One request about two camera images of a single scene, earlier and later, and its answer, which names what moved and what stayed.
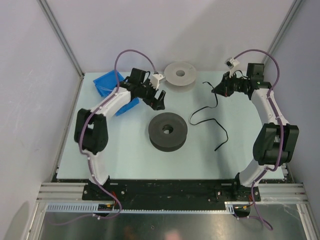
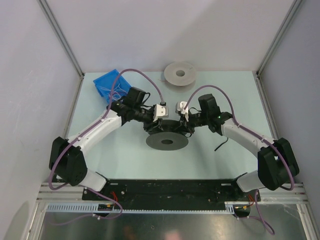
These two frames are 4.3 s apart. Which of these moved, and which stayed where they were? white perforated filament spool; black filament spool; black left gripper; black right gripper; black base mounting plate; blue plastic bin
Moved: black left gripper; black right gripper
Stayed: white perforated filament spool; black filament spool; blue plastic bin; black base mounting plate
